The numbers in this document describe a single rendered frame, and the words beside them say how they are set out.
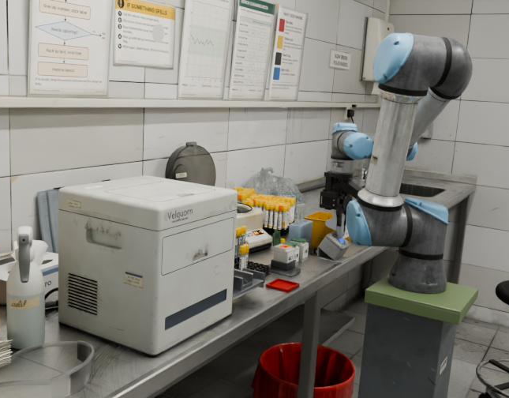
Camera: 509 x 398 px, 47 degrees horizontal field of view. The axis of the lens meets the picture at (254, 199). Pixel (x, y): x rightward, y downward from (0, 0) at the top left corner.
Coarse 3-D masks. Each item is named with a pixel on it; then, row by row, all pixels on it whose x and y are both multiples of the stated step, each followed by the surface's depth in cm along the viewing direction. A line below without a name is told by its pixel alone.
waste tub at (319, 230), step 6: (306, 216) 203; (312, 216) 208; (318, 216) 213; (324, 216) 212; (330, 216) 211; (318, 222) 200; (324, 222) 199; (318, 228) 200; (324, 228) 199; (330, 228) 198; (312, 234) 201; (318, 234) 200; (324, 234) 199; (348, 234) 205; (312, 240) 202; (318, 240) 201; (348, 240) 206; (312, 246) 202
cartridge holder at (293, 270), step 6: (270, 264) 175; (276, 264) 171; (282, 264) 170; (288, 264) 170; (294, 264) 173; (270, 270) 172; (276, 270) 171; (282, 270) 170; (288, 270) 170; (294, 270) 171; (300, 270) 173
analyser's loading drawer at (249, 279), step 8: (240, 272) 149; (248, 272) 148; (256, 272) 153; (264, 272) 152; (240, 280) 143; (248, 280) 148; (256, 280) 152; (264, 280) 152; (240, 288) 144; (248, 288) 145
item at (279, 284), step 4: (276, 280) 163; (280, 280) 164; (284, 280) 163; (268, 284) 159; (272, 284) 161; (276, 284) 161; (280, 284) 161; (284, 284) 161; (288, 284) 162; (292, 284) 162; (296, 284) 160; (272, 288) 158; (276, 288) 157; (280, 288) 157; (284, 288) 156; (288, 288) 158; (292, 288) 158
